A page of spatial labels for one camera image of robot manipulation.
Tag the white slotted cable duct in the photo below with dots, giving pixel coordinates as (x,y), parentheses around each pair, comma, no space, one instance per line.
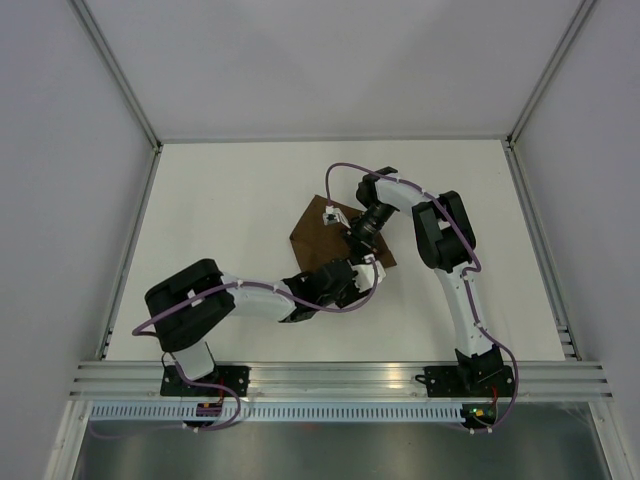
(341,412)

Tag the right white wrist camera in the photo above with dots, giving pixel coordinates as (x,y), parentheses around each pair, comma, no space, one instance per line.
(333,215)

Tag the right aluminium side rail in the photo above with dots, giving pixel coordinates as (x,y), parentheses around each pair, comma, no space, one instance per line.
(542,253)

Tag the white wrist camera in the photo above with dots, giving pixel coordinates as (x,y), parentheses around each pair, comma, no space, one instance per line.
(368,274)
(333,215)

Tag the aluminium front rail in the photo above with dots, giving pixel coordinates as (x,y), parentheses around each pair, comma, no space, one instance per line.
(562,381)

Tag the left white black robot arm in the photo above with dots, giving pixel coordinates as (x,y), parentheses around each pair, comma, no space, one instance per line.
(188,305)

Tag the aluminium frame post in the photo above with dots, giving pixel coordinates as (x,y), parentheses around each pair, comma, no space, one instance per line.
(569,37)
(100,43)

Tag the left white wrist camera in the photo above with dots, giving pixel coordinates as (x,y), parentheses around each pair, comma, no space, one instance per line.
(368,274)

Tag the right aluminium frame post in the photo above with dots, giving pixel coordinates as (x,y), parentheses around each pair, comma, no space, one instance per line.
(569,37)

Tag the left aluminium frame post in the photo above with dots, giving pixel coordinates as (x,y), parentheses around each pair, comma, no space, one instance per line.
(100,43)

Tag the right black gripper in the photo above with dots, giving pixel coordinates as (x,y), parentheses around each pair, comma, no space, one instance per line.
(360,244)

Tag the aluminium side rail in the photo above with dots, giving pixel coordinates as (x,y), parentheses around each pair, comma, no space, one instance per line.
(542,253)
(122,272)

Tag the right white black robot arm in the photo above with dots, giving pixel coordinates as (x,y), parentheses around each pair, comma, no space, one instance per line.
(445,243)

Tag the brown cloth napkin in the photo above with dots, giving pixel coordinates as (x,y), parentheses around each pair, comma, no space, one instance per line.
(320,248)

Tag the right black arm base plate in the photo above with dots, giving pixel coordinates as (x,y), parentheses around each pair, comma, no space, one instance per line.
(452,382)

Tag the left aluminium side rail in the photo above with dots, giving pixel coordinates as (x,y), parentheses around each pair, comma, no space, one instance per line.
(122,272)

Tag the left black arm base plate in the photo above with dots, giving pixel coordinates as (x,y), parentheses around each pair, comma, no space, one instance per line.
(235,378)

